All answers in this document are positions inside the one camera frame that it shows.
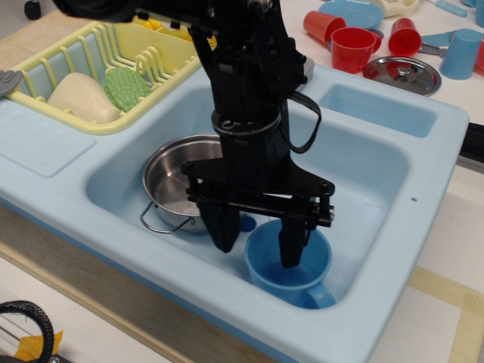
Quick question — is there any green plastic scrubber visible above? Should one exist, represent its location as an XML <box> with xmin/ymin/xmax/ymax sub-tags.
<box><xmin>104</xmin><ymin>67</ymin><xmax>151</xmax><ymax>113</ymax></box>

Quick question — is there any red cup lying left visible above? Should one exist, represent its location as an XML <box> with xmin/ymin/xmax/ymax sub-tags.
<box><xmin>303</xmin><ymin>11</ymin><xmax>346</xmax><ymax>46</ymax></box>

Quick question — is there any blue plate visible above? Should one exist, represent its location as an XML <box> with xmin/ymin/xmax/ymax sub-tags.
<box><xmin>318</xmin><ymin>0</ymin><xmax>384</xmax><ymax>29</ymax></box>

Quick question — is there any cream plastic tray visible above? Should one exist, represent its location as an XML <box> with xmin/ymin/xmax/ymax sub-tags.
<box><xmin>372</xmin><ymin>0</ymin><xmax>420</xmax><ymax>17</ymax></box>

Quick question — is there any blue plastic knife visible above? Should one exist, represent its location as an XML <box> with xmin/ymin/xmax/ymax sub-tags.
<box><xmin>421</xmin><ymin>30</ymin><xmax>455</xmax><ymax>47</ymax></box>

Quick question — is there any black caster wheel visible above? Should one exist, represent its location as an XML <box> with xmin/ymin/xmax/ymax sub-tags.
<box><xmin>23</xmin><ymin>0</ymin><xmax>42</xmax><ymax>20</ymax></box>

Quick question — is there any light blue toy sink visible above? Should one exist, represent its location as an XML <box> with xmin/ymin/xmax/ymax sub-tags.
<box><xmin>1</xmin><ymin>66</ymin><xmax>468</xmax><ymax>362</ymax></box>

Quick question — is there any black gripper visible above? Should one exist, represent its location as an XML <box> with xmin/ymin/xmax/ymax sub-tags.
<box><xmin>181</xmin><ymin>111</ymin><xmax>335</xmax><ymax>268</ymax></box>

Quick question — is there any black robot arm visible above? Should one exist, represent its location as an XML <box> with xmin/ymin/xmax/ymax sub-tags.
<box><xmin>56</xmin><ymin>1</ymin><xmax>335</xmax><ymax>268</ymax></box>

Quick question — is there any grey utensil handle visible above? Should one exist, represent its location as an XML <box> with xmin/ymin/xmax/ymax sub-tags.
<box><xmin>0</xmin><ymin>70</ymin><xmax>23</xmax><ymax>98</ymax></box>

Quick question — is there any yellow cup in rack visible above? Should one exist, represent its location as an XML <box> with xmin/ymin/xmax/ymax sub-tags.
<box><xmin>142</xmin><ymin>19</ymin><xmax>163</xmax><ymax>31</ymax></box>

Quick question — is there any black corrugated cable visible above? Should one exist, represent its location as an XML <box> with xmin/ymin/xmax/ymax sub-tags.
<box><xmin>0</xmin><ymin>300</ymin><xmax>56</xmax><ymax>360</ymax></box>

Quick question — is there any yellow dish rack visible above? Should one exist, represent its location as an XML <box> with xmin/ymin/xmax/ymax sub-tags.
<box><xmin>7</xmin><ymin>22</ymin><xmax>200</xmax><ymax>135</ymax></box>

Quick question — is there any yellow tape piece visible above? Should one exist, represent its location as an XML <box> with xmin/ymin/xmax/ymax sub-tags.
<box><xmin>14</xmin><ymin>330</ymin><xmax>64</xmax><ymax>361</ymax></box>

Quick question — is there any blue plastic cup with handle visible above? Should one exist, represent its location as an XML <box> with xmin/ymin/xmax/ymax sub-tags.
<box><xmin>245</xmin><ymin>220</ymin><xmax>336</xmax><ymax>309</ymax></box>

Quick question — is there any black bar at right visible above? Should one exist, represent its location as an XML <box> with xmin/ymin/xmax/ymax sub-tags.
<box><xmin>460</xmin><ymin>123</ymin><xmax>484</xmax><ymax>163</ymax></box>

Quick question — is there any red cup lying right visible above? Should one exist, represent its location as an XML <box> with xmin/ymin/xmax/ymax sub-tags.
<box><xmin>388</xmin><ymin>17</ymin><xmax>422</xmax><ymax>57</ymax></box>

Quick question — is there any cream plastic dish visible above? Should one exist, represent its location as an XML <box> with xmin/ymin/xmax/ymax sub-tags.
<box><xmin>47</xmin><ymin>73</ymin><xmax>121</xmax><ymax>123</ymax></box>

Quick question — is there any red cup front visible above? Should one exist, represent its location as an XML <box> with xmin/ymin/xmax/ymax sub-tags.
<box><xmin>330</xmin><ymin>27</ymin><xmax>381</xmax><ymax>74</ymax></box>

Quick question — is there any steel pot lid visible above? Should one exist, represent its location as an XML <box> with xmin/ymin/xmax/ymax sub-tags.
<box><xmin>363</xmin><ymin>56</ymin><xmax>442</xmax><ymax>96</ymax></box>

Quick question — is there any red cup lying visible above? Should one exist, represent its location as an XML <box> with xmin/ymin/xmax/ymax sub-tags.
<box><xmin>303</xmin><ymin>11</ymin><xmax>346</xmax><ymax>46</ymax></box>
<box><xmin>388</xmin><ymin>17</ymin><xmax>422</xmax><ymax>57</ymax></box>

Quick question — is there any blue upside-down cup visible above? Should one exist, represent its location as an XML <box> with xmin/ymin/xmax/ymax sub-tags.
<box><xmin>439</xmin><ymin>29</ymin><xmax>483</xmax><ymax>80</ymax></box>

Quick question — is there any grey toy faucet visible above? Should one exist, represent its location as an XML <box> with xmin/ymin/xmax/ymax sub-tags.
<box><xmin>297</xmin><ymin>57</ymin><xmax>315</xmax><ymax>92</ymax></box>

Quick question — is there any stainless steel pot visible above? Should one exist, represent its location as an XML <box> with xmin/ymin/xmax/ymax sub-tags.
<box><xmin>140</xmin><ymin>134</ymin><xmax>222</xmax><ymax>234</ymax></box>

